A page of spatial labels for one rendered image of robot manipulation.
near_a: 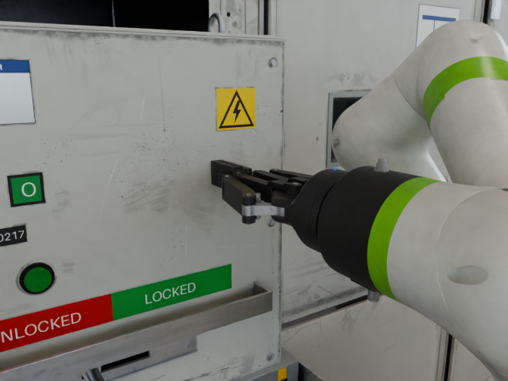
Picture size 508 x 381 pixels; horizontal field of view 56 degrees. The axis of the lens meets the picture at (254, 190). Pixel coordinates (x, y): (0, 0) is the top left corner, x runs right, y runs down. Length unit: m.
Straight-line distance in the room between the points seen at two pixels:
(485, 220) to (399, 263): 0.06
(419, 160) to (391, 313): 0.68
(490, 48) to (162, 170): 0.42
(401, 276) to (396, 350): 1.11
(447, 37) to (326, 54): 0.38
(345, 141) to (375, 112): 0.06
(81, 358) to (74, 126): 0.24
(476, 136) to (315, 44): 0.52
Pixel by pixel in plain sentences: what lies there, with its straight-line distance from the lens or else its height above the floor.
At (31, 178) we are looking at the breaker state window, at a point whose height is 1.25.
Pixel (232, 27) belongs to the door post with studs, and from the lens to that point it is 0.90.
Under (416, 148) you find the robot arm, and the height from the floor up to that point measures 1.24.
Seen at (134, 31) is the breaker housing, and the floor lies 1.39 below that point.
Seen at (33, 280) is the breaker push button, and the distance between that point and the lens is 0.54.
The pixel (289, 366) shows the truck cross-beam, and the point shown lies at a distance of 0.76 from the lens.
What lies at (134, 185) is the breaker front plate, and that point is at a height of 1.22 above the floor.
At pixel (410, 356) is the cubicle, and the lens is 1.49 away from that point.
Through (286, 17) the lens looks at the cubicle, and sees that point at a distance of 0.95.
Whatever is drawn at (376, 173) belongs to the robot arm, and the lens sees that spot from 0.37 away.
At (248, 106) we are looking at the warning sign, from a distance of 0.60.
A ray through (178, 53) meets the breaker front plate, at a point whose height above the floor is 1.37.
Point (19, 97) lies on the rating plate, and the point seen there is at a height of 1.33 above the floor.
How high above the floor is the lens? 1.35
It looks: 14 degrees down
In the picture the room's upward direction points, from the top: straight up
